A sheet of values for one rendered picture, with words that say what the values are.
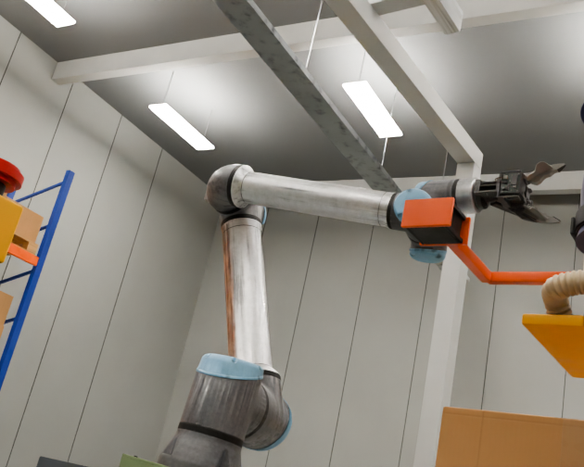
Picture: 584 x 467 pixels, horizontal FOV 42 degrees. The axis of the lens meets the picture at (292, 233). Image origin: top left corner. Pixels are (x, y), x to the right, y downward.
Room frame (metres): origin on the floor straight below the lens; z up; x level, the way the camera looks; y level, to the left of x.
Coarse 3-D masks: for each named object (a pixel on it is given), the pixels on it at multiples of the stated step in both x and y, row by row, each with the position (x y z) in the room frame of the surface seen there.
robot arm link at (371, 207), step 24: (240, 168) 1.81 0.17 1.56; (216, 192) 1.86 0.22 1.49; (240, 192) 1.82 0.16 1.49; (264, 192) 1.79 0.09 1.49; (288, 192) 1.75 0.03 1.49; (312, 192) 1.72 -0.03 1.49; (336, 192) 1.69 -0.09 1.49; (360, 192) 1.67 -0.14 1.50; (384, 192) 1.65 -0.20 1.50; (408, 192) 1.60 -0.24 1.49; (336, 216) 1.72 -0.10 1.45; (360, 216) 1.68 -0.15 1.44; (384, 216) 1.64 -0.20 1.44
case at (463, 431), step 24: (456, 408) 1.14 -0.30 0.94; (456, 432) 1.13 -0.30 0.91; (480, 432) 1.11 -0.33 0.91; (504, 432) 1.09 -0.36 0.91; (528, 432) 1.07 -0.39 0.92; (552, 432) 1.05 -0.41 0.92; (576, 432) 1.03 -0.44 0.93; (456, 456) 1.13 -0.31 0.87; (480, 456) 1.11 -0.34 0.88; (504, 456) 1.09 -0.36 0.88; (528, 456) 1.06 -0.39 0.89; (552, 456) 1.04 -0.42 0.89; (576, 456) 1.02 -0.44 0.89
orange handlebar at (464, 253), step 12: (456, 252) 1.24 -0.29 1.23; (468, 252) 1.25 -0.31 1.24; (468, 264) 1.28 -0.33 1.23; (480, 264) 1.30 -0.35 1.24; (480, 276) 1.33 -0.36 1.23; (492, 276) 1.34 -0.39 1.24; (504, 276) 1.33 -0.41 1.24; (516, 276) 1.32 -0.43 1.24; (528, 276) 1.30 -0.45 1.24; (540, 276) 1.29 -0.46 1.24
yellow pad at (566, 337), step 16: (528, 320) 1.18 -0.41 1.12; (544, 320) 1.17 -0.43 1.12; (560, 320) 1.15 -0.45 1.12; (576, 320) 1.14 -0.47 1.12; (544, 336) 1.23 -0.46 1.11; (560, 336) 1.21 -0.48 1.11; (576, 336) 1.19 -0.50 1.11; (560, 352) 1.30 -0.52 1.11; (576, 352) 1.28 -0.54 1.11; (576, 368) 1.38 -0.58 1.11
